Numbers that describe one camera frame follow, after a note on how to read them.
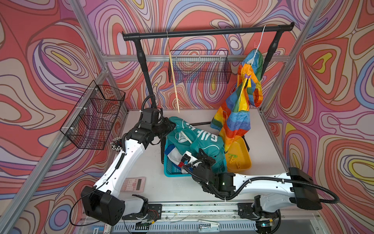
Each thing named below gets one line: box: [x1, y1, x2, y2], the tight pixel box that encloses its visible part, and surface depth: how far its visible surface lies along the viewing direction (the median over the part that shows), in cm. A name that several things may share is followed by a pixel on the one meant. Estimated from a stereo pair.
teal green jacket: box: [167, 116, 227, 174], surface depth 77 cm
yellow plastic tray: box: [226, 136, 252, 173], surface depth 93 cm
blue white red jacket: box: [164, 144, 190, 175], surface depth 86 cm
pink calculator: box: [120, 176, 147, 193], surface depth 83 cm
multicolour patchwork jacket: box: [210, 48, 264, 153], surface depth 71 cm
